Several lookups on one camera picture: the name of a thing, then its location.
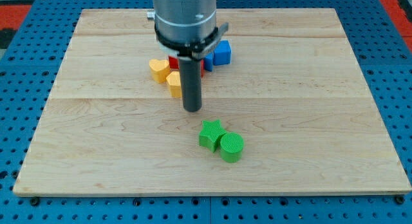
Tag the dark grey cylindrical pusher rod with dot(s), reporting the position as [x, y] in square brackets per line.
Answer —
[190, 79]

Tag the black clamp ring mount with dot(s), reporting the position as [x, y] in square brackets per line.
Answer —
[195, 50]

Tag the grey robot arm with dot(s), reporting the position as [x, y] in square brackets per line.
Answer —
[187, 31]

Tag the green star block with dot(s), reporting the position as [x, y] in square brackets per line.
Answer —
[211, 134]

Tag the small blue block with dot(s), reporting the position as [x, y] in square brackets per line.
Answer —
[208, 62]

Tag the yellow pentagon block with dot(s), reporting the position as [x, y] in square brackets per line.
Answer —
[174, 84]

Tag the red block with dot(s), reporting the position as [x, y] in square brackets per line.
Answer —
[173, 63]

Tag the blue cube block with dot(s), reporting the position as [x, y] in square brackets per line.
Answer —
[222, 53]

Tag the yellow heart block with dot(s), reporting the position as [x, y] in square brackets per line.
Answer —
[160, 69]

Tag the green cylinder block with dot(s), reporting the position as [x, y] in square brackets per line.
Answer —
[231, 145]

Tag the wooden board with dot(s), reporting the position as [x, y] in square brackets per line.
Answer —
[291, 115]

